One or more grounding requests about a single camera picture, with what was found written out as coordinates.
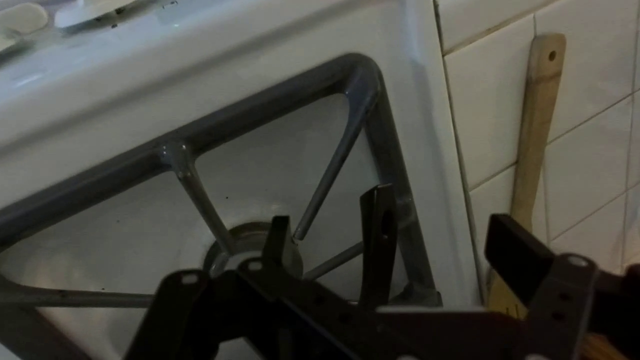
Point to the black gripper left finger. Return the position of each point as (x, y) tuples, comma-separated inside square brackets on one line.
[(275, 245)]

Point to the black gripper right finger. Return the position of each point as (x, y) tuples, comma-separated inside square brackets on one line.
[(518, 261)]

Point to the white gas stove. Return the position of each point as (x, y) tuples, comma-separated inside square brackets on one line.
[(81, 97)]

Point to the wooden spatula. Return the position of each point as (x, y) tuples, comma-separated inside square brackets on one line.
[(542, 80)]

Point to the left black burner grate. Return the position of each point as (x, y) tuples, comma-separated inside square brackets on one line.
[(316, 149)]

